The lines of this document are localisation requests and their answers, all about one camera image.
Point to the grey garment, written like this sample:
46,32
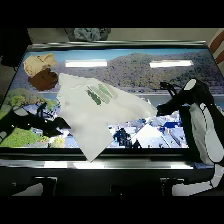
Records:
87,34

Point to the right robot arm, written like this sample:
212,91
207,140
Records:
200,126

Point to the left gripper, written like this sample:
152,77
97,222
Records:
55,126

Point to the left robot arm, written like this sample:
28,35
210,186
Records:
18,120

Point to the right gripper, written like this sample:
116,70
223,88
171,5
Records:
166,108

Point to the white T-shirt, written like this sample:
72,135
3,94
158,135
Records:
87,117

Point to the tan garment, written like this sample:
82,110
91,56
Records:
38,63

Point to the brown garment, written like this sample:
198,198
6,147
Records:
44,80

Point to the silver frame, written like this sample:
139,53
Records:
100,164

